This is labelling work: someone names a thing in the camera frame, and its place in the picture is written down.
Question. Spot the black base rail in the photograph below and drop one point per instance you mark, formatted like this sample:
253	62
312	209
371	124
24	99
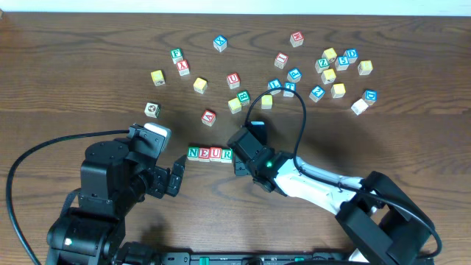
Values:
185	258

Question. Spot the red A block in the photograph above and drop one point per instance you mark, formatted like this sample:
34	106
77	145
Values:
208	118

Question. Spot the blue 5 block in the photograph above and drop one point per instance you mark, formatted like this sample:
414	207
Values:
342	63

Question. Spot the yellow picture block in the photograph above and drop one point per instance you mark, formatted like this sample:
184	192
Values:
330	55

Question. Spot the green N block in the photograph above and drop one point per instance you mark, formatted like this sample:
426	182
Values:
193	153

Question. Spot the blue D block far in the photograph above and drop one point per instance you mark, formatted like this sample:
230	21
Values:
351	55

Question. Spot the green F block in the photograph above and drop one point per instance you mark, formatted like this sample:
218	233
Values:
176	55

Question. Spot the yellow B block right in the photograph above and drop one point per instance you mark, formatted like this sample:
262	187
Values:
365	67

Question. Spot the blue 2 block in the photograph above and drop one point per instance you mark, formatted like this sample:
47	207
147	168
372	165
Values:
316	93

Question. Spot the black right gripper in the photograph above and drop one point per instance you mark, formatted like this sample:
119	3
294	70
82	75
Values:
241	148

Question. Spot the red E block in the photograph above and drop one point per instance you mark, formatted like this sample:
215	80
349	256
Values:
204	154

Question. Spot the blue d block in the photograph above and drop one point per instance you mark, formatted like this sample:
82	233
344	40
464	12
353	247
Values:
351	55
370	97

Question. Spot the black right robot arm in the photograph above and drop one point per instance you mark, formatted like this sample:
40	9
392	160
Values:
384	224

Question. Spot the red u block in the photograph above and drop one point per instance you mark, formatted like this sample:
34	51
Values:
233	80
215	154

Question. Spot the red Y block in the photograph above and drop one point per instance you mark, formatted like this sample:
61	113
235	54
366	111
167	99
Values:
183	67

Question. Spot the white picture block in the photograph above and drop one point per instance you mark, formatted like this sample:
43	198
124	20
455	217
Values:
152	110

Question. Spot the green B block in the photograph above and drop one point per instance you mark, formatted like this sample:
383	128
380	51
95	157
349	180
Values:
243	97

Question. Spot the green R block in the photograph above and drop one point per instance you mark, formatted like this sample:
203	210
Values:
227	156

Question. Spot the blue P block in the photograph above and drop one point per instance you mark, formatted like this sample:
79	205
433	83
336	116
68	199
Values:
294	75

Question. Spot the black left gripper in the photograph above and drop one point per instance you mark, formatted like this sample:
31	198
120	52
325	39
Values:
162	180

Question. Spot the red M block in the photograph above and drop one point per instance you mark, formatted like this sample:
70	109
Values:
296	39

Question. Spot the plain block red 3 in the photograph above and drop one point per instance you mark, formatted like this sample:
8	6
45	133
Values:
359	107

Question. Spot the red I block far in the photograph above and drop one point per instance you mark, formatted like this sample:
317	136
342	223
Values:
280	60

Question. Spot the green Z block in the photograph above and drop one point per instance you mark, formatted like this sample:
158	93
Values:
321	65

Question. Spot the yellow S block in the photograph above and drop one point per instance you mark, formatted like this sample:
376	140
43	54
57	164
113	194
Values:
338	90

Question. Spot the blue L block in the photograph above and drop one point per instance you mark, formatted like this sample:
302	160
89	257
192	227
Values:
274	86

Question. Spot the blue T block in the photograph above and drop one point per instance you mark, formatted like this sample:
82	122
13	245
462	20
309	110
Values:
290	87

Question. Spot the blue X block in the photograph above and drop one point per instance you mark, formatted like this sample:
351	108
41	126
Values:
220	43

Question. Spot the blue D block near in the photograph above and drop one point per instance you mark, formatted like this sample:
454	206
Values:
370	97

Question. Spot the yellow O block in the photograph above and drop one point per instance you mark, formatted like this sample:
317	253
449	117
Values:
266	101

